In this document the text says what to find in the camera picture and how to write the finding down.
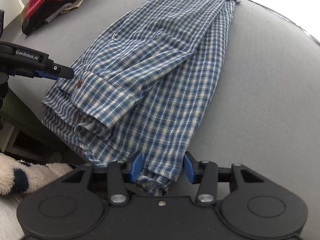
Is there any dark clothes pile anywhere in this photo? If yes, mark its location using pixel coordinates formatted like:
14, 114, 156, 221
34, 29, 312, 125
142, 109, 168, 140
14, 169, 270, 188
22, 0, 77, 36

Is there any white fluffy plush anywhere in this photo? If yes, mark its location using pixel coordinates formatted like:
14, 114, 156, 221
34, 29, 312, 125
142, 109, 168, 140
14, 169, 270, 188
0, 153, 73, 196

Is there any blue plaid shirt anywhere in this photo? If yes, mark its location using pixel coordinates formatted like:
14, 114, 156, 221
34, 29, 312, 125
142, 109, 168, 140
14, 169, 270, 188
42, 0, 238, 196

